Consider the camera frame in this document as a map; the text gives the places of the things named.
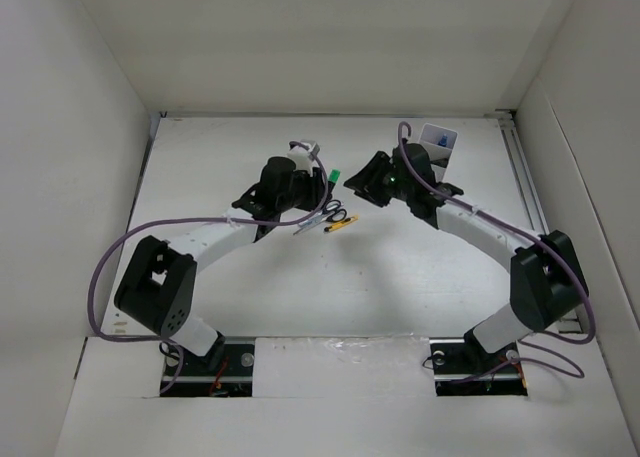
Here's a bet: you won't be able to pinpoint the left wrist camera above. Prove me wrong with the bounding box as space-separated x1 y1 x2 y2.
286 140 320 174

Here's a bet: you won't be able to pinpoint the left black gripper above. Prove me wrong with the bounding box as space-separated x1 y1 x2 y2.
277 164 330 212

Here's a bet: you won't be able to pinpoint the green highlighter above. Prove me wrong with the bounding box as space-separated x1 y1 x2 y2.
328 169 341 185

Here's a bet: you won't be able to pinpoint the yellow utility knife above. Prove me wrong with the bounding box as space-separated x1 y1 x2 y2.
323 215 359 234

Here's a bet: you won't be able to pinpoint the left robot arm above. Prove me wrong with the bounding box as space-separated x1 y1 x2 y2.
114 157 330 374

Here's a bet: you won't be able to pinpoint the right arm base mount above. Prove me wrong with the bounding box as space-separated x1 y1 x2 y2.
422 337 528 397

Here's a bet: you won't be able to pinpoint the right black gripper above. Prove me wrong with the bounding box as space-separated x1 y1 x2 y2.
343 150 413 207

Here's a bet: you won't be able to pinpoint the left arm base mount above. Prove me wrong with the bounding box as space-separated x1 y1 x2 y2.
159 337 256 398

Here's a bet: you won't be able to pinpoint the black handled scissors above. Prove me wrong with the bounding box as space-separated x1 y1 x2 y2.
294 199 348 235

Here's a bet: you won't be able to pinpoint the aluminium rail right side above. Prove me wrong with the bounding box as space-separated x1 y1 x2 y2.
495 111 584 335

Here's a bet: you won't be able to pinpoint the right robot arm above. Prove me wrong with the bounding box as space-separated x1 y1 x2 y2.
344 141 589 373

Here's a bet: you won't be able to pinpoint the white divided container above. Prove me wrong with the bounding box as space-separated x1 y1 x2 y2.
418 123 458 171

